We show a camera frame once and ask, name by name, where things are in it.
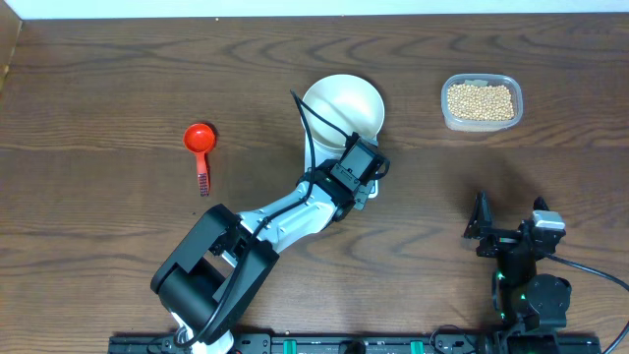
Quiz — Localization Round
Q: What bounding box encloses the cream round bowl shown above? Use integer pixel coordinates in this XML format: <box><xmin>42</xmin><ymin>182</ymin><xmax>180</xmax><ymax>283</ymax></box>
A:
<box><xmin>303</xmin><ymin>74</ymin><xmax>385</xmax><ymax>153</ymax></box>

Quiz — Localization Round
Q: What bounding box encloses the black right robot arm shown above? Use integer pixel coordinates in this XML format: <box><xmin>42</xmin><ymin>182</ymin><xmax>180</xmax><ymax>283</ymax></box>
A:
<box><xmin>463</xmin><ymin>192</ymin><xmax>572</xmax><ymax>354</ymax></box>

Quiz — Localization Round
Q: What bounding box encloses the clear plastic container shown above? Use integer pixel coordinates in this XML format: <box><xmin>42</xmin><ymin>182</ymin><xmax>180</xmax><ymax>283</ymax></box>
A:
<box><xmin>440</xmin><ymin>74</ymin><xmax>524</xmax><ymax>133</ymax></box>

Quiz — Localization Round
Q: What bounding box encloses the black left camera cable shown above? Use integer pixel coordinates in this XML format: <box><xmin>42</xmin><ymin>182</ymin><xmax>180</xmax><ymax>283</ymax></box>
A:
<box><xmin>174</xmin><ymin>88</ymin><xmax>355</xmax><ymax>350</ymax></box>

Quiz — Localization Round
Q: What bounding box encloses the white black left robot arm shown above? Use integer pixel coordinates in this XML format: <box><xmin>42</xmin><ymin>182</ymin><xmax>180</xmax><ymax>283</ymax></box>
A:
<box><xmin>150</xmin><ymin>137</ymin><xmax>390</xmax><ymax>353</ymax></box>

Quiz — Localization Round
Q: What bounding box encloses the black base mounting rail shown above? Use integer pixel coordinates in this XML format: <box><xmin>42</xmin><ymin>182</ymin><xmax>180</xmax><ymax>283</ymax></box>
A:
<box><xmin>107</xmin><ymin>332</ymin><xmax>601</xmax><ymax>354</ymax></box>

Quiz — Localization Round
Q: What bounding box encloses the tan soybeans pile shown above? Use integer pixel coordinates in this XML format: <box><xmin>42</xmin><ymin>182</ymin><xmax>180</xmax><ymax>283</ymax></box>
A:
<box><xmin>446</xmin><ymin>84</ymin><xmax>515</xmax><ymax>121</ymax></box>

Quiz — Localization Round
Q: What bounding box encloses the black camera cable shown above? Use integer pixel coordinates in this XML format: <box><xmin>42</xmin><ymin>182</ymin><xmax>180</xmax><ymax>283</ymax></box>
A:
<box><xmin>540</xmin><ymin>250</ymin><xmax>629</xmax><ymax>354</ymax></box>
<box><xmin>174</xmin><ymin>88</ymin><xmax>355</xmax><ymax>350</ymax></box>

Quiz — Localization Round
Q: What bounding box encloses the white digital kitchen scale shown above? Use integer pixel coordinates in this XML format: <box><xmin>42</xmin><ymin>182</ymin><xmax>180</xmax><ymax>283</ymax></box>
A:
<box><xmin>303</xmin><ymin>128</ymin><xmax>379</xmax><ymax>200</ymax></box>

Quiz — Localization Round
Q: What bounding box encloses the black right camera cable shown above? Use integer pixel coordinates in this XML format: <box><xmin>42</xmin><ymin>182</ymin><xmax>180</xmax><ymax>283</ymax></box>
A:
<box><xmin>540</xmin><ymin>250</ymin><xmax>629</xmax><ymax>354</ymax></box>

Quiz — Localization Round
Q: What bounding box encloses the red measuring scoop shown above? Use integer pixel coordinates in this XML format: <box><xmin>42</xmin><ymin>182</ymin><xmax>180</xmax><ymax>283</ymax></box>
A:
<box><xmin>183</xmin><ymin>123</ymin><xmax>216</xmax><ymax>197</ymax></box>

